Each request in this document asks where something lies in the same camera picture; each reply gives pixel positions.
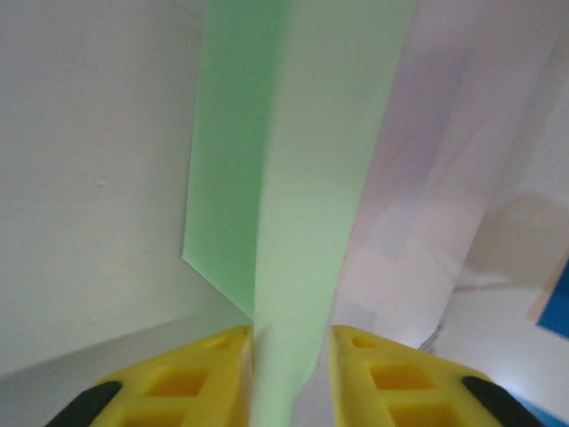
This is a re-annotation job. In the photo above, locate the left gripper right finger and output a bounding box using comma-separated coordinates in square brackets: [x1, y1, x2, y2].
[327, 324, 541, 427]

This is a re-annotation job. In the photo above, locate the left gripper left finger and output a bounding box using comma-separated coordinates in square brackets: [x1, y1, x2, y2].
[44, 324, 257, 427]

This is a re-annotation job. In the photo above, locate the light green paper sheet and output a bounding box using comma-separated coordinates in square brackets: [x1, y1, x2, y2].
[180, 0, 418, 427]

